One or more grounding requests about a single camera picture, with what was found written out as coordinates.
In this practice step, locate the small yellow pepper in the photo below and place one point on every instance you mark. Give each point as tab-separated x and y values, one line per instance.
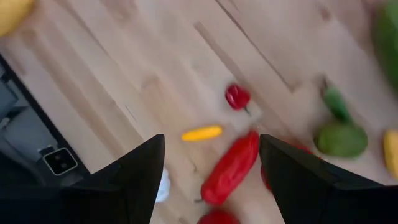
202	133

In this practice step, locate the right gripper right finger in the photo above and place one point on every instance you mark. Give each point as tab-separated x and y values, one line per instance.
311	193

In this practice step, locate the glossy red round fruit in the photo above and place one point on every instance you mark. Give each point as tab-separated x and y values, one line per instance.
265	179

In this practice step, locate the green cucumber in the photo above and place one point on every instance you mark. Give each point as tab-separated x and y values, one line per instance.
388	43

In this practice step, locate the yellow lemon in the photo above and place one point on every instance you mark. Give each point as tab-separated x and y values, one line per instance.
392	152

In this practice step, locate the white garlic bulb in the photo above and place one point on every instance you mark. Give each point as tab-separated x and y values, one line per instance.
164	186

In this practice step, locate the red strawberry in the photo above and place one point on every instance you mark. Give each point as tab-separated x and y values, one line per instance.
217	217

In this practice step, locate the green chili pepper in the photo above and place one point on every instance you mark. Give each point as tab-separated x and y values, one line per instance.
337	105

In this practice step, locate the long red pepper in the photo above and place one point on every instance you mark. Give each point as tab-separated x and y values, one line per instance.
230	171

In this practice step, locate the yellow corn cob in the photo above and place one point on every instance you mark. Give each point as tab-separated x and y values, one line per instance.
12	12

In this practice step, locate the white-edged black device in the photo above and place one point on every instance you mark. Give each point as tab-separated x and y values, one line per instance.
60	161

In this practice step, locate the small red habanero pepper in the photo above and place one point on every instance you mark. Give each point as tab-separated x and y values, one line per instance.
237	97

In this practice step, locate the green lime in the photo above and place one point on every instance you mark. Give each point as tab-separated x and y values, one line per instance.
342	140

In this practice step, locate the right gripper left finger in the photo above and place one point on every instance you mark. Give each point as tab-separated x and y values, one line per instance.
93	199

